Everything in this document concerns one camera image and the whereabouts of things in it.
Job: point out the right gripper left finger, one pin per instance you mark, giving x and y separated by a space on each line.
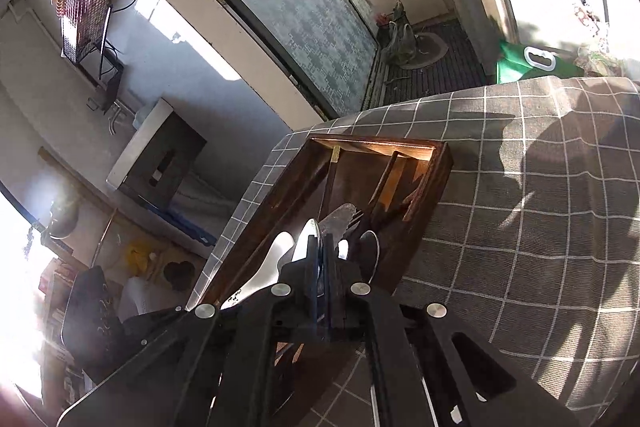
218 373

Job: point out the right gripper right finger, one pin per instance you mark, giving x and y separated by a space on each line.
428 367

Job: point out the white ceramic spoon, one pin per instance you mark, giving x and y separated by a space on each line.
280 252

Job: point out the steel serrated cake server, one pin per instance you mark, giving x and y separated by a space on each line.
335 223

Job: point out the large steel ladle spoon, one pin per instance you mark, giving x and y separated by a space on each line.
310 231

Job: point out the dark pot lid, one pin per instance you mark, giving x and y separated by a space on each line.
64 213

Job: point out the white sink cabinet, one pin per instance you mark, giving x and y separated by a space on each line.
155 161

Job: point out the steel fork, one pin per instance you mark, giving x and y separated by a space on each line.
358 225

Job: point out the grey checked tablecloth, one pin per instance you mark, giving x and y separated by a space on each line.
535 241

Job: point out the wooden utensil tray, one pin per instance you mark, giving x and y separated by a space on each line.
359 206

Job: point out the green box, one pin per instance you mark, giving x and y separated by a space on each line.
518 62

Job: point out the oval floor mat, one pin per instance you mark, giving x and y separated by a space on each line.
426 50

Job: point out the plastic bag on floor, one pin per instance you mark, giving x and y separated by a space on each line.
399 48

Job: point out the wire rack shelf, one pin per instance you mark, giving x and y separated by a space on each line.
82 26

